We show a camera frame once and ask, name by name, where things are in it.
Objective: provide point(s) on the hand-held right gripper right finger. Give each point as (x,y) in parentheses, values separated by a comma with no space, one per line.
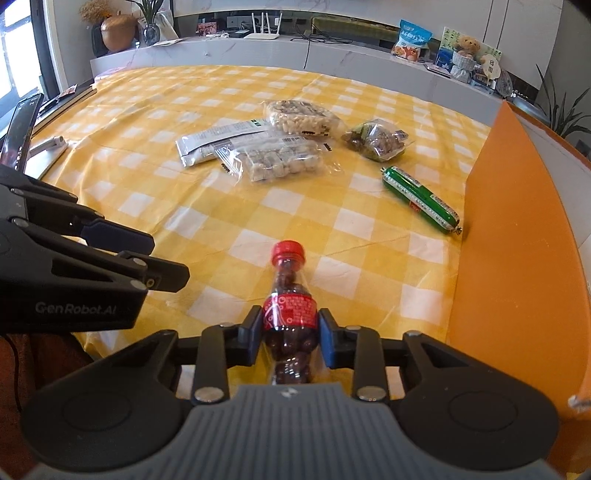
(327,341)

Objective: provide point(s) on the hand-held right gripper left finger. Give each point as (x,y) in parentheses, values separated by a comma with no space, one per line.
(254,337)

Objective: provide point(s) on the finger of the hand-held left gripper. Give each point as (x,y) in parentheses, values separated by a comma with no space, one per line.
(115,233)
(157,274)

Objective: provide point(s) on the small cola-shaped candy bottle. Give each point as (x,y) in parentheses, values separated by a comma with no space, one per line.
(288,314)

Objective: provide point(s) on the white sachet packet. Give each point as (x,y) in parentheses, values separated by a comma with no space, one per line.
(207,145)

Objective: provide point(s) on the clear bag of white candies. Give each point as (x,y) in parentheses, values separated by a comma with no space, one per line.
(277,161)

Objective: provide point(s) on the green sausage stick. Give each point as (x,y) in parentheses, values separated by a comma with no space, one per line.
(420,198)

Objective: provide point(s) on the clear bag of dark nuts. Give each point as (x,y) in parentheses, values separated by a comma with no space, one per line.
(376,141)

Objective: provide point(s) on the orange cardboard box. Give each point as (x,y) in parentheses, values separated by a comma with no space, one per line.
(508,230)

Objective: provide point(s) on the clear bag of peanut bars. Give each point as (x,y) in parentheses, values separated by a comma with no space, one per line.
(300,117)

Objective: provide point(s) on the red textured cloth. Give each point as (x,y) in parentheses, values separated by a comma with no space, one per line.
(46,360)

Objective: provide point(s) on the yellow checked tablecloth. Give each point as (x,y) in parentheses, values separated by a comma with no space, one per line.
(184,221)

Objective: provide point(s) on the white phone stand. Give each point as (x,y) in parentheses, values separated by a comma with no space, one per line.
(48,145)

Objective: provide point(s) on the black notebook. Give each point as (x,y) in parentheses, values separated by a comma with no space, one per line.
(64,102)

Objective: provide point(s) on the black smartphone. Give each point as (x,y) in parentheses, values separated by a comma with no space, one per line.
(21,129)

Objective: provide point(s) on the golden round vase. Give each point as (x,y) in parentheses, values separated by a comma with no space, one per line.
(117,33)

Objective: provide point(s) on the glass vase with green plant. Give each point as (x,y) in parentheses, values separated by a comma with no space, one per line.
(151,32)

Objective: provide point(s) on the dark vase with dried flowers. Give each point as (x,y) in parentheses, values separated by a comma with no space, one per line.
(94,27)

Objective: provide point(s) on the window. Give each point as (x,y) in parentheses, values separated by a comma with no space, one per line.
(16,46)

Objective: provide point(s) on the white marble tv console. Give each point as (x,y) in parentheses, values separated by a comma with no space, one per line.
(277,53)

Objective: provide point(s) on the white wifi router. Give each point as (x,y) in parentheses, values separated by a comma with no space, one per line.
(262,34)

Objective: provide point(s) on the blue snack bag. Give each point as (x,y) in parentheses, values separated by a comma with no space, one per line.
(411,41)

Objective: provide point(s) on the round paper hand fan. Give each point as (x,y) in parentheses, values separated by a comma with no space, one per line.
(490,67)

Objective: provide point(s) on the green and white picture card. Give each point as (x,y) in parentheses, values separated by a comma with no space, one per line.
(445,44)

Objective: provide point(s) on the brown teddy bear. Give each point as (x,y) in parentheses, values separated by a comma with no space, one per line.
(465,45)

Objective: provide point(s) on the potted sword-leaf plant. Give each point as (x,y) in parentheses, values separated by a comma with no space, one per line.
(561,110)

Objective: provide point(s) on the pink photo frame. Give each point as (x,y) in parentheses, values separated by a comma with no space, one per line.
(206,28)

